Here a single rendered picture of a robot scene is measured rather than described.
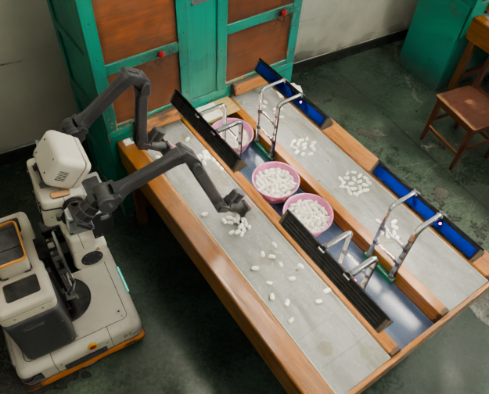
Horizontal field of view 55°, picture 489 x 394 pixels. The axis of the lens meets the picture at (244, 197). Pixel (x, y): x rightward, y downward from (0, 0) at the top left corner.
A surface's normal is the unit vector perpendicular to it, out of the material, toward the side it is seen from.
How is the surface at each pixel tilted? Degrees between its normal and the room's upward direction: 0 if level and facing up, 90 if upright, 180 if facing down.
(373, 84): 0
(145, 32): 90
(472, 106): 0
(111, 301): 0
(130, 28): 90
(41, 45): 90
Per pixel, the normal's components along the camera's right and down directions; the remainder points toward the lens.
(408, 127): 0.05, -0.63
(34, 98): 0.49, 0.69
